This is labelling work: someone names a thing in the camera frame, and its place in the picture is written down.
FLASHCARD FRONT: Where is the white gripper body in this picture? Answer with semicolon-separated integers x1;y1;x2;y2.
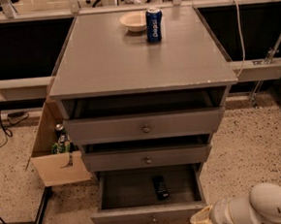
209;199;234;224

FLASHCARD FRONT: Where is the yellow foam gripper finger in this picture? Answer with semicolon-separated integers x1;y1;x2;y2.
190;206;212;224

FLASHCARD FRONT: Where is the grey bottom drawer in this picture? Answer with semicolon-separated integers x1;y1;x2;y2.
90;163;207;224

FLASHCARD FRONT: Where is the grey drawer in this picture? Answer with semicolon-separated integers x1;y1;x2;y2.
90;163;207;224
64;107;224;145
81;134;211;172

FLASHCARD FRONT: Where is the grey middle drawer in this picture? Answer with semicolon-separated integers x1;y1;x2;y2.
81;134;211;172

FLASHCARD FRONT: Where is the grey drawer cabinet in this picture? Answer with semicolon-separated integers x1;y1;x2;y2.
42;1;246;187

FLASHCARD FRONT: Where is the grey top drawer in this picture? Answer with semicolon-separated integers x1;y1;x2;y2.
64;107;224;145

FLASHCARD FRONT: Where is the black remote control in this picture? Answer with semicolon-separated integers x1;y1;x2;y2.
153;176;170;200

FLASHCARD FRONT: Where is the cardboard box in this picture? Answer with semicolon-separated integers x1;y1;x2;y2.
30;101;91;186

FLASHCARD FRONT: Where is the dark soda can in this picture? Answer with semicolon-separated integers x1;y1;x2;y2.
54;123;66;137

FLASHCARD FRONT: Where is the blue Pepsi can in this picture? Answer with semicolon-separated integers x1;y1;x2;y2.
145;8;162;43

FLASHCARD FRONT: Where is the white cable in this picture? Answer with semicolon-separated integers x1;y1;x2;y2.
220;0;248;79

